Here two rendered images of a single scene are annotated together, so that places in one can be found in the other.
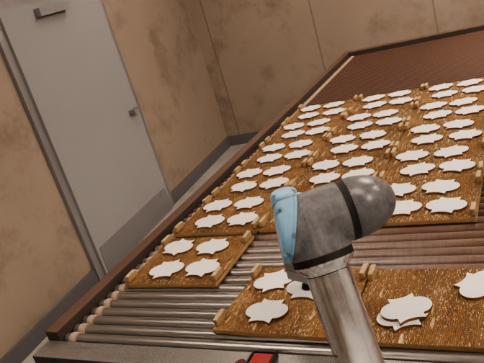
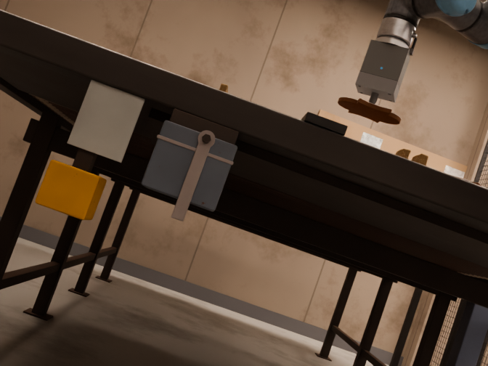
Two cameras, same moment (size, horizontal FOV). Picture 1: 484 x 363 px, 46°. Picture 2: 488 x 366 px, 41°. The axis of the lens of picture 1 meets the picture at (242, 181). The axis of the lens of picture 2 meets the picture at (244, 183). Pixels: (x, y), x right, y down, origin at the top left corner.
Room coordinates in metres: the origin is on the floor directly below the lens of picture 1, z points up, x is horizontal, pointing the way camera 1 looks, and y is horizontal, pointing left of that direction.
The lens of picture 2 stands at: (0.39, 0.81, 0.68)
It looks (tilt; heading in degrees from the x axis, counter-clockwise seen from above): 5 degrees up; 328
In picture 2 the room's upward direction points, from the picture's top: 20 degrees clockwise
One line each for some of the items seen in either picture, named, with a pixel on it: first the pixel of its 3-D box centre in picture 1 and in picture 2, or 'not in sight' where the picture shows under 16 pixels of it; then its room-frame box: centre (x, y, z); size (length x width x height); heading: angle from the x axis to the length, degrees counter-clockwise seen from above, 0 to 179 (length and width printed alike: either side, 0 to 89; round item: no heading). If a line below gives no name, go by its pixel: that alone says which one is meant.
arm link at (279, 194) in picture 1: (287, 209); (408, 1); (1.43, -0.10, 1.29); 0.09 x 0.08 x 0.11; 2
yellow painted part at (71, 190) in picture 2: not in sight; (88, 149); (1.51, 0.43, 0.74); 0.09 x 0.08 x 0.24; 60
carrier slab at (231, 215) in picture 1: (230, 212); not in sight; (2.39, 0.09, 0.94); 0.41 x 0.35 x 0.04; 59
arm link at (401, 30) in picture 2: not in sight; (396, 35); (1.43, -0.10, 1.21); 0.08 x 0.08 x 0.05
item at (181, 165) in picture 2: not in sight; (189, 169); (1.42, 0.27, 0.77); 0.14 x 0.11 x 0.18; 60
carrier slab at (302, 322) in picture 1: (294, 299); not in sight; (1.56, -0.05, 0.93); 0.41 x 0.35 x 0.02; 57
